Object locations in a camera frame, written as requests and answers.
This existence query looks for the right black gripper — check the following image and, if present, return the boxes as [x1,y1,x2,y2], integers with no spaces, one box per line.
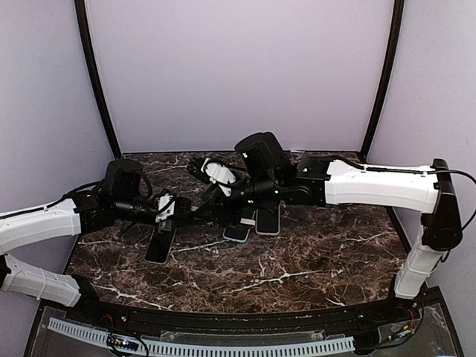
[193,173,280,226]

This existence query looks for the phone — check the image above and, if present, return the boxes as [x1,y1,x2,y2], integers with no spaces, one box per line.
[255,206,280,237]
[222,208,256,243]
[144,229,176,264]

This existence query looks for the white phone case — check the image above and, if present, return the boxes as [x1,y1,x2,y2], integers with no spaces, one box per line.
[239,218,256,226]

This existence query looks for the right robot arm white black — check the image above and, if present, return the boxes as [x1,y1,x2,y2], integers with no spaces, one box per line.
[198,132,466,323]

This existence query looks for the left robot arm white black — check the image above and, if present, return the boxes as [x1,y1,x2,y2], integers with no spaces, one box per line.
[1,159,193,324]

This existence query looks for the phone in dark case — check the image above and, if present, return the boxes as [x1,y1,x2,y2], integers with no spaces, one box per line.
[144,229,176,264]

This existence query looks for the phone in pink case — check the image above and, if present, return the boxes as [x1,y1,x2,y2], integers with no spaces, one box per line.
[255,206,280,237]

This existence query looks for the small green circuit board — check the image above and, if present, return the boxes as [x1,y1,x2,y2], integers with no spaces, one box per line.
[106,334,139,353]

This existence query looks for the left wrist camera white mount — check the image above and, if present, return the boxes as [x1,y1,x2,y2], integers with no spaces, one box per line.
[152,190,192,223]

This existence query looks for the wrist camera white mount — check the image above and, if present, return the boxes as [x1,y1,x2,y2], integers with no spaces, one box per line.
[187,158,237,197]
[152,190,192,223]

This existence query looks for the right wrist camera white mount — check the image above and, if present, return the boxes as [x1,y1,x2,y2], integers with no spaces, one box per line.
[187,158,237,197]

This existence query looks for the white slotted cable duct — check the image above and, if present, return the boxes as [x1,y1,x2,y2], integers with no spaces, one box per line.
[47,318,355,357]

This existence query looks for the black front rail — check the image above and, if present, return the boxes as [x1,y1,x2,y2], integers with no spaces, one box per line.
[67,298,422,335]

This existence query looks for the left black frame post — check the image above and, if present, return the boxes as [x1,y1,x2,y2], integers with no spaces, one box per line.
[74,0,122,159]

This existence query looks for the black frame post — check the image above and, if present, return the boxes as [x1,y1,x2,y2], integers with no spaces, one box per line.
[358,0,405,162]
[74,0,122,159]

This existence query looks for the right black frame post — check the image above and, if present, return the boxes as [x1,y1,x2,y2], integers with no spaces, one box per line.
[358,0,405,162]

